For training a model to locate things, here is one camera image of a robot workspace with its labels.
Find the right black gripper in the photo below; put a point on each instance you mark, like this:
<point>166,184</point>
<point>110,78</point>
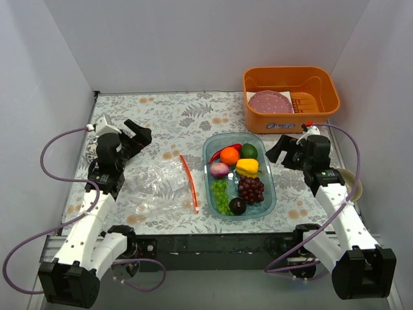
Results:
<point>288,154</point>

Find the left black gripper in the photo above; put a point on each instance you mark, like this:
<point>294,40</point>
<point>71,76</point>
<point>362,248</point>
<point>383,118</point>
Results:
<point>131,142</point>

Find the yellow bell pepper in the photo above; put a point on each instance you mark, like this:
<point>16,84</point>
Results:
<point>248,167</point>

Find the red grape bunch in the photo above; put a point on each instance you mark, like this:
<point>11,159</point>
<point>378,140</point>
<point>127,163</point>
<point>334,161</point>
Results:
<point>251,190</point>

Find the clear zip top bag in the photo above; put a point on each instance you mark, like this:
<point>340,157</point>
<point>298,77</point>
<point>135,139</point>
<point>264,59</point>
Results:
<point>160,188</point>

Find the green grape bunch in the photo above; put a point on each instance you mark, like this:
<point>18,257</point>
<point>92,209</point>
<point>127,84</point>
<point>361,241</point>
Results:
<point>221,197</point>

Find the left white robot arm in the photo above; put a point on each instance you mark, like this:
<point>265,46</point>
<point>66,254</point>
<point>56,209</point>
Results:
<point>73,276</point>

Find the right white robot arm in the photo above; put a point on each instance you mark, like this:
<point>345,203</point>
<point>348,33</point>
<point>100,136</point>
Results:
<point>359,266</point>

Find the green lime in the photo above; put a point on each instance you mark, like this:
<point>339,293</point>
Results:
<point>249,151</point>

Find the blue floral plate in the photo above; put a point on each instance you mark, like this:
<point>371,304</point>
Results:
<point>90,151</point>

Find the pink dotted plate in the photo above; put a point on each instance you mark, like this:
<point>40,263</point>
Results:
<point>274,109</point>

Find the orange fruit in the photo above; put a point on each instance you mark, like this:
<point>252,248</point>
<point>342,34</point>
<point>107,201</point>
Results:
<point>229,156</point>

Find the orange plastic basin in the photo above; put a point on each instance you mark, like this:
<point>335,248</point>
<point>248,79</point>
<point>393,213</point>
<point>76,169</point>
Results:
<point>314,97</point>

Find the purple onion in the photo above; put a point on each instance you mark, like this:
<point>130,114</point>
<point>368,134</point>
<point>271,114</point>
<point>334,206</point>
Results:
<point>219,170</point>

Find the beige ceramic bowl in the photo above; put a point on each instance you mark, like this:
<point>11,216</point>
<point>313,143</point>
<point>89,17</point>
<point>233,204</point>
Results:
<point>351,182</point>

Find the dark purple plum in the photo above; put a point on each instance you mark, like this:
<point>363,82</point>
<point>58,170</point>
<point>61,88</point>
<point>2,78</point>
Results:
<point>237,206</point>

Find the blue transparent plastic tray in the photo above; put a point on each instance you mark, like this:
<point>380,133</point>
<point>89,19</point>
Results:
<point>220,141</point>

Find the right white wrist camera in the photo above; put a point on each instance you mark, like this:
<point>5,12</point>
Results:
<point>309,129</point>

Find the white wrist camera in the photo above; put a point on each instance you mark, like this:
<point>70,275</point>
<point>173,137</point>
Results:
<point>103,126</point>
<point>309,129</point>

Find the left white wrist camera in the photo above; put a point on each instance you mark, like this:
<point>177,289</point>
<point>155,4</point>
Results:
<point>103,126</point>

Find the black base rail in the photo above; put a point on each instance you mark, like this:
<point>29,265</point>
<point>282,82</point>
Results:
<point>209,252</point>

